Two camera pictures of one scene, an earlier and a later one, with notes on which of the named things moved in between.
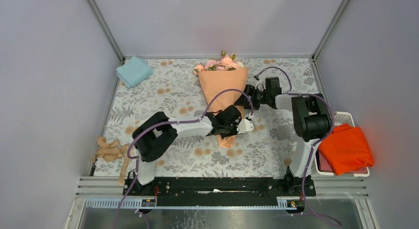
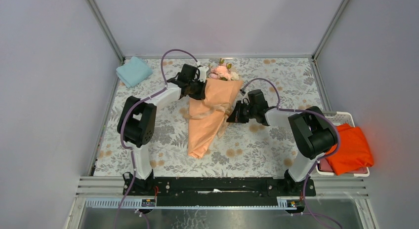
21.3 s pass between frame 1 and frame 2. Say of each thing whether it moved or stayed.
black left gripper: moved
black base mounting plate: stayed
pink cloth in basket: stayed
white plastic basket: stayed
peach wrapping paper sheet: moved
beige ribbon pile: moved
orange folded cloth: stayed
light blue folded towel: stayed
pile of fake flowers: moved
